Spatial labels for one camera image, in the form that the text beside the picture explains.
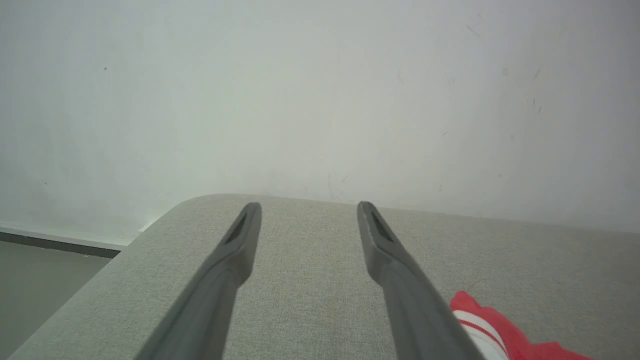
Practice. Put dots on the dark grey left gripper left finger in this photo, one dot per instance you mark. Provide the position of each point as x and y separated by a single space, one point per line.
210 300

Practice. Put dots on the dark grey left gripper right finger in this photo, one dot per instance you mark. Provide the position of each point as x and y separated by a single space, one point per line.
415 310

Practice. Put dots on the red shirt with white sleeves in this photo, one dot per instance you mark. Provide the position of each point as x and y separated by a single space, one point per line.
515 335

